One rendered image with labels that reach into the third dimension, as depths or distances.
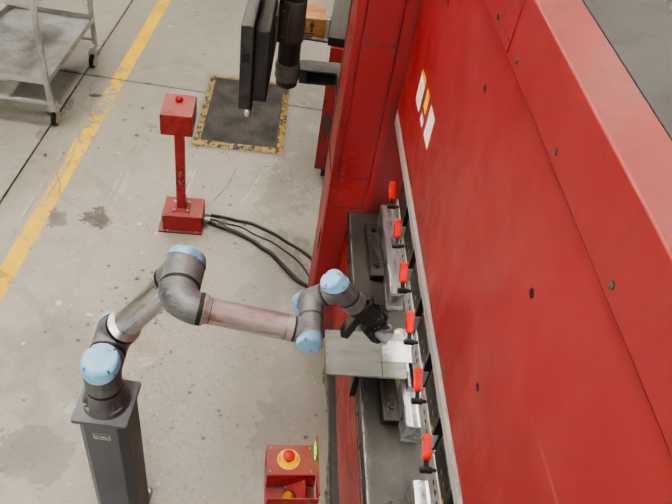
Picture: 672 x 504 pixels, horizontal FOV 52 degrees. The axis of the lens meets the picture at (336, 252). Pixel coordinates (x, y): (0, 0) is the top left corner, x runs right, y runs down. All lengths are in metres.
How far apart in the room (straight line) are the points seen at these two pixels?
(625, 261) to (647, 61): 0.44
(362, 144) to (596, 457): 1.93
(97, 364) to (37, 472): 1.08
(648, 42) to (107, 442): 1.98
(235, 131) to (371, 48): 2.44
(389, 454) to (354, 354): 0.33
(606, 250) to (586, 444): 0.28
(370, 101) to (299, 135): 2.28
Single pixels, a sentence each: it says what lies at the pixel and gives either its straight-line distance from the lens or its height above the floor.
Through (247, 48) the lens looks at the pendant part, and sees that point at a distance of 2.70.
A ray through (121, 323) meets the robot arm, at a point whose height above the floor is 1.05.
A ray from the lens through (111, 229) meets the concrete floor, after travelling 4.13.
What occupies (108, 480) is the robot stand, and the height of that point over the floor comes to 0.38.
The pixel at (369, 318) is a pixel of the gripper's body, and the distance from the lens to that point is 2.16.
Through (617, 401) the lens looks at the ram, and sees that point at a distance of 1.00.
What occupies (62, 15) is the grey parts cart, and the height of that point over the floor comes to 0.33.
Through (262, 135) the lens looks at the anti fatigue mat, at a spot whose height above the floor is 0.01.
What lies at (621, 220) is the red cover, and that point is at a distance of 0.97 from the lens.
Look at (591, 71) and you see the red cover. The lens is 1.19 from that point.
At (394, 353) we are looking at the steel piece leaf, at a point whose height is 1.00.
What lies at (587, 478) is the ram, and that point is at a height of 1.95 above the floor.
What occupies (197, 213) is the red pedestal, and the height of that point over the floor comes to 0.12.
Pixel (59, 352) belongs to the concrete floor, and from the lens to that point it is 3.59.
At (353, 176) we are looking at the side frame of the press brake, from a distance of 2.85.
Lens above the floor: 2.80
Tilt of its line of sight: 44 degrees down
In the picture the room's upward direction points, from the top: 10 degrees clockwise
